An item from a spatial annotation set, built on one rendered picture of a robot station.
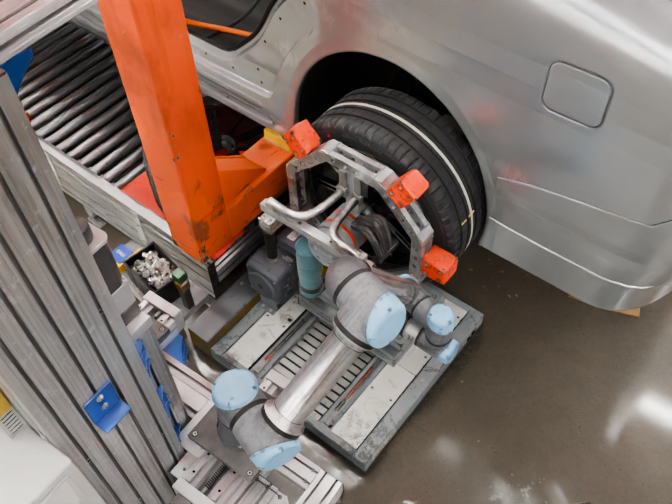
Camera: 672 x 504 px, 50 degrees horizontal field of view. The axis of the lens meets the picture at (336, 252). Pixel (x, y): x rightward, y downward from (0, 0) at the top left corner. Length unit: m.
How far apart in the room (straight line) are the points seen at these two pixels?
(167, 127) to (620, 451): 2.02
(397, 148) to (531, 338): 1.32
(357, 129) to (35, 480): 1.27
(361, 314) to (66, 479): 0.70
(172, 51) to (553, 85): 1.03
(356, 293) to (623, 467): 1.65
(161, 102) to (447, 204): 0.88
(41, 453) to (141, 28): 1.08
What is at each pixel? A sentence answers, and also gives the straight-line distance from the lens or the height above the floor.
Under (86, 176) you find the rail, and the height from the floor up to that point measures 0.39.
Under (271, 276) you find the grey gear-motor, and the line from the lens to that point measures 2.80.
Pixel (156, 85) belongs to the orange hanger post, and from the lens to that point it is 2.14.
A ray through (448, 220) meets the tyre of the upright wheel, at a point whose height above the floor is 0.99.
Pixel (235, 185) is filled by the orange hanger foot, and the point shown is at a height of 0.73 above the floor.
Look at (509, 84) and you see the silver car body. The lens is 1.99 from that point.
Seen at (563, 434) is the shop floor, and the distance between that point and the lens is 3.00.
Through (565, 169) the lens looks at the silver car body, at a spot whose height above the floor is 1.23.
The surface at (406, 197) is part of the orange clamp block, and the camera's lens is 2.07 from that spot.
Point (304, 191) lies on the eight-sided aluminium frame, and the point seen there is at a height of 0.82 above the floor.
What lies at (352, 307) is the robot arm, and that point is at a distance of 1.63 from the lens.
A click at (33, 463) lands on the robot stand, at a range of 1.66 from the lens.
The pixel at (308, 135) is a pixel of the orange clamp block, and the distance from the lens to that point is 2.28.
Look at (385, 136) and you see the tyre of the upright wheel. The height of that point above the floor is 1.17.
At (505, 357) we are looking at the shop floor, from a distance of 3.11.
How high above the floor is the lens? 2.64
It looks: 52 degrees down
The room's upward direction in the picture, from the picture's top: 2 degrees counter-clockwise
